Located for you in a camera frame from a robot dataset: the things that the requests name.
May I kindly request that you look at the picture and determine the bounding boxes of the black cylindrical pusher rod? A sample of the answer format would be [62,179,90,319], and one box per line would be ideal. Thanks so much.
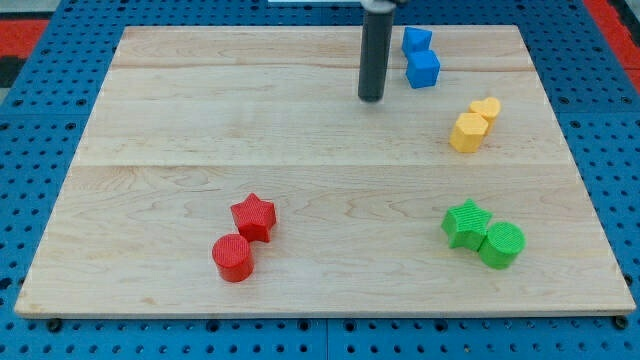
[358,0,397,103]

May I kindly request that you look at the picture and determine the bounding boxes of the green star block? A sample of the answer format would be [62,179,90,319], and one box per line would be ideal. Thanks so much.
[441,198,493,252]

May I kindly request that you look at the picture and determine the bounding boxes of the red cylinder block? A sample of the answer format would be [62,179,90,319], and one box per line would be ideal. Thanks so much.
[211,233,254,282]

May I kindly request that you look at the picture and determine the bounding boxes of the light wooden board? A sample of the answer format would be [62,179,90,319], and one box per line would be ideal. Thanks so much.
[15,25,636,319]

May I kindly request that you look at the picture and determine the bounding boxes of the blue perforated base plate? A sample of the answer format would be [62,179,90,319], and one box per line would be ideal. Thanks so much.
[1,1,639,359]

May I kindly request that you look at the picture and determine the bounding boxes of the green cylinder block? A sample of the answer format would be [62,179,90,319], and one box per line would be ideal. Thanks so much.
[478,222,526,270]

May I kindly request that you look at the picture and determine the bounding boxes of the yellow heart block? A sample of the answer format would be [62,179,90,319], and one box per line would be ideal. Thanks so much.
[468,97,502,135]

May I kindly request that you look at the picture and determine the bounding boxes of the red star block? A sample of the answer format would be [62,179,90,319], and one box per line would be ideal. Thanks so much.
[230,193,277,243]

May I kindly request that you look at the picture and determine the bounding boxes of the blue triangle block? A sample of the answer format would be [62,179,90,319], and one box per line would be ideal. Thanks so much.
[401,27,433,56]

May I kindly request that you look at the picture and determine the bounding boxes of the blue cube block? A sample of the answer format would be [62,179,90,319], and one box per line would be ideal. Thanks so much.
[406,50,440,89]

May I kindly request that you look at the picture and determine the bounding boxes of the yellow hexagon block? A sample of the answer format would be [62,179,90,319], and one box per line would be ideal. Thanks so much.
[449,113,489,153]

